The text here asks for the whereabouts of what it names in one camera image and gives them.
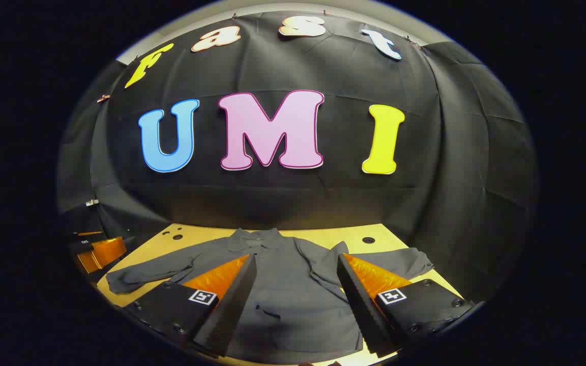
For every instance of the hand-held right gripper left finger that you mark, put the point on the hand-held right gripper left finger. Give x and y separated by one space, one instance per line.
232 305

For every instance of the grey button-up shirt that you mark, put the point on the grey button-up shirt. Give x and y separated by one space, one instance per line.
293 284

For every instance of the small copper clip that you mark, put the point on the small copper clip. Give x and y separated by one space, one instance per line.
103 98

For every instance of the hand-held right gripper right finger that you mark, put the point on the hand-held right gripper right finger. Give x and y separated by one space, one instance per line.
361 305

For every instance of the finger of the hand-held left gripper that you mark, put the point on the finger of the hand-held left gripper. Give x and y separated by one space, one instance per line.
104 252

